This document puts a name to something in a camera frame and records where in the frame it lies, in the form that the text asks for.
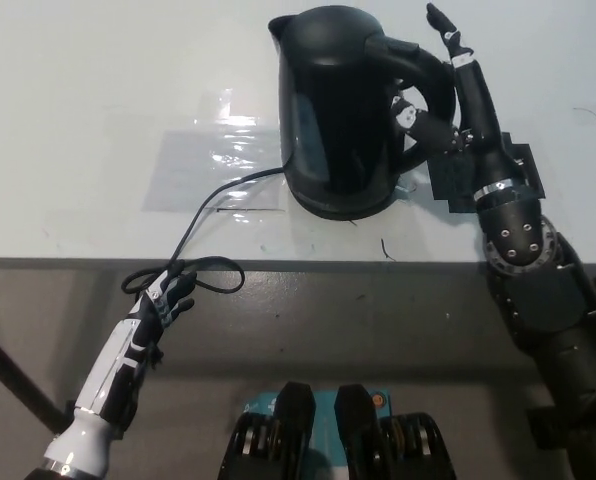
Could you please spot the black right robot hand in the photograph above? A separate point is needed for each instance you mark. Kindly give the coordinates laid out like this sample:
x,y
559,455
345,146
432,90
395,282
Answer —
x,y
478,110

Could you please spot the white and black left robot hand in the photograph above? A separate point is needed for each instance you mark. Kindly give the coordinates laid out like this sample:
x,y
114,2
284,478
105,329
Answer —
x,y
138,335

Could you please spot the black electric kettle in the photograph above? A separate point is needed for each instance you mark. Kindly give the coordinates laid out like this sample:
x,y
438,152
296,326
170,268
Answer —
x,y
338,115

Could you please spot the round black kettle base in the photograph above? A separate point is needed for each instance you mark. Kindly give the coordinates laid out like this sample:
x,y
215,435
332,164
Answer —
x,y
343,212

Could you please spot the black tape patch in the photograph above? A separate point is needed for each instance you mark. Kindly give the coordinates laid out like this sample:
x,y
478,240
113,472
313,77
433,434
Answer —
x,y
450,180

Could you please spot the black table leg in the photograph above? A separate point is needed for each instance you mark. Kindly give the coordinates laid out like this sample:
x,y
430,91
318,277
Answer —
x,y
13,372

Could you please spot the clear plastic sheet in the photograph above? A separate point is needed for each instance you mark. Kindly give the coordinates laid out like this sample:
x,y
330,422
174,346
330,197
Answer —
x,y
198,167

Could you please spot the black table foot bracket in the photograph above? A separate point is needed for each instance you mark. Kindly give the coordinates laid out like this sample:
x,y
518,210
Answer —
x,y
70,415

